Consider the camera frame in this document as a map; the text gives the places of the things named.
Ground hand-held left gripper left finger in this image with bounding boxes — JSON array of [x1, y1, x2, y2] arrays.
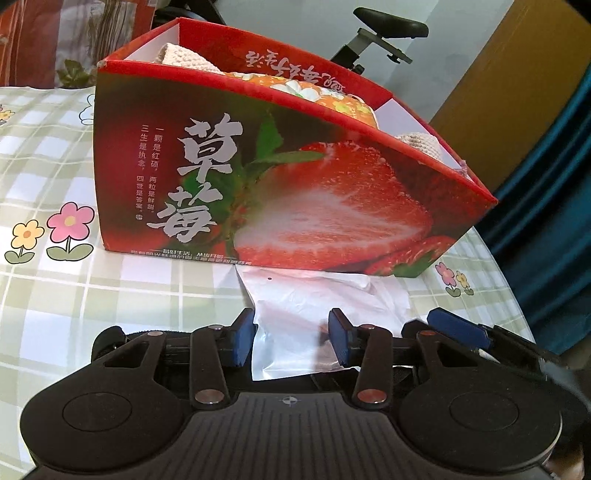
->
[[105, 308, 258, 408]]

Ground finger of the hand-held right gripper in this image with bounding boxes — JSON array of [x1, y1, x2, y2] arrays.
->
[[427, 308, 493, 352]]

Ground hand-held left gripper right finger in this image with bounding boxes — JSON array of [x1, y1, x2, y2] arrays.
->
[[327, 308, 468, 408]]

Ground silver white plastic bag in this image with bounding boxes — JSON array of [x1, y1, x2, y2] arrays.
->
[[235, 269, 413, 383]]

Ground red strawberry print cardboard box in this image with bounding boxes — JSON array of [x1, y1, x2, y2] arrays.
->
[[90, 17, 500, 280]]

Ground blue curtain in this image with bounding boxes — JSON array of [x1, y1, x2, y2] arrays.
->
[[479, 65, 591, 357]]

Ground beige knitted cloth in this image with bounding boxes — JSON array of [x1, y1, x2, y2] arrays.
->
[[154, 41, 223, 75], [396, 130, 472, 180]]

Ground orange floral plush cushion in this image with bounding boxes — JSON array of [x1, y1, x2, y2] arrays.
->
[[225, 71, 382, 128]]

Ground brown wooden door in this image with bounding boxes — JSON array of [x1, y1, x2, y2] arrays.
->
[[428, 0, 591, 191]]

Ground checked floral tablecloth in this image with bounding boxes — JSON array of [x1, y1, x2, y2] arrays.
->
[[0, 84, 540, 480]]

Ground black exercise bike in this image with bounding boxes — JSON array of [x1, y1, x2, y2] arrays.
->
[[154, 0, 430, 75]]

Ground printed pink wall backdrop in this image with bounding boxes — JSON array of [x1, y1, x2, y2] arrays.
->
[[0, 0, 158, 89]]

